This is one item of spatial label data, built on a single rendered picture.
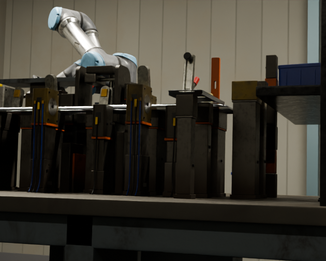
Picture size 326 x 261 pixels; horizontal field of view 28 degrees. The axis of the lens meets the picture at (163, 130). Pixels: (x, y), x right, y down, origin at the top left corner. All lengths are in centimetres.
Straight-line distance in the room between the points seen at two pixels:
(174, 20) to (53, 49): 110
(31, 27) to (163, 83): 132
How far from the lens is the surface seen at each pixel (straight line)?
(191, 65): 241
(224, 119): 220
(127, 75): 257
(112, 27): 543
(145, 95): 203
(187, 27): 519
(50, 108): 220
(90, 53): 293
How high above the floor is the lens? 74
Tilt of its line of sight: 5 degrees up
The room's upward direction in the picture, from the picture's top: 1 degrees clockwise
